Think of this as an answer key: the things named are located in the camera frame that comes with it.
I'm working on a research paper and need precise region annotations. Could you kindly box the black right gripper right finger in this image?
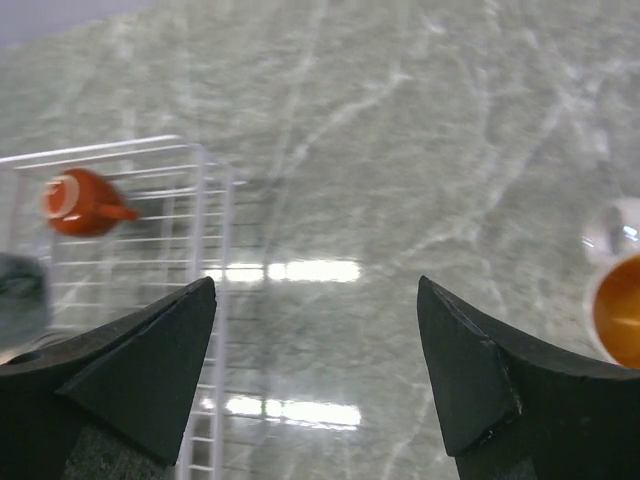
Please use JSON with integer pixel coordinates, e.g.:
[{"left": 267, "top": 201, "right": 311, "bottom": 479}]
[{"left": 417, "top": 277, "right": 639, "bottom": 479}]

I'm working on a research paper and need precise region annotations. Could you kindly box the floral white ceramic mug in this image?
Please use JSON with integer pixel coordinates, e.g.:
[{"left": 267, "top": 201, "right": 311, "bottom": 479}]
[{"left": 581, "top": 197, "right": 639, "bottom": 369}]

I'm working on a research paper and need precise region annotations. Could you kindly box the orange ceramic mug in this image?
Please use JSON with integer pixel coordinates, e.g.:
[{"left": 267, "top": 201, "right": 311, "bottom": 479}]
[{"left": 41, "top": 168, "right": 139, "bottom": 238}]

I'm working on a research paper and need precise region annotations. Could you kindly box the pale blue ceramic mug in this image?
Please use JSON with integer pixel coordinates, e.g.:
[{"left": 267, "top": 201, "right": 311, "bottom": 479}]
[{"left": 1, "top": 252, "right": 51, "bottom": 351}]

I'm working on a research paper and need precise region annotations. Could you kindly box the white wire dish rack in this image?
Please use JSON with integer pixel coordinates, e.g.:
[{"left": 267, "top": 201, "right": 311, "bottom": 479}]
[{"left": 1, "top": 135, "right": 237, "bottom": 479}]

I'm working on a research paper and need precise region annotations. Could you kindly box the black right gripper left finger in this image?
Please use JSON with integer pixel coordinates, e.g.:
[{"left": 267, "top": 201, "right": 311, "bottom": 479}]
[{"left": 1, "top": 277, "right": 217, "bottom": 479}]

